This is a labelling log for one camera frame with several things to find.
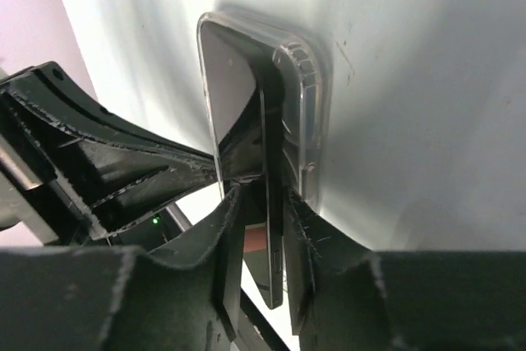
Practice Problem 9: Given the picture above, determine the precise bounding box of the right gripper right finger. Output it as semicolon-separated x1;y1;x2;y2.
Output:
284;190;525;350

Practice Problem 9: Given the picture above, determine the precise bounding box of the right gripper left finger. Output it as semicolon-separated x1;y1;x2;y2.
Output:
1;187;242;350

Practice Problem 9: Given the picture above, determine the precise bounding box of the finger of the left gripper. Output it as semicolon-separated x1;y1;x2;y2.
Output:
1;62;216;240

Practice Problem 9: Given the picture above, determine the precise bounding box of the black phone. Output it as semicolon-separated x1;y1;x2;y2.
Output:
214;38;284;309

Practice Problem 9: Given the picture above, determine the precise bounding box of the clear transparent phone case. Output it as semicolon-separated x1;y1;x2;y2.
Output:
197;9;331;210

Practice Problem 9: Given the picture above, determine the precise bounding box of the pink phone case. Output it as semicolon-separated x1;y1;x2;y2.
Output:
243;225;267;253

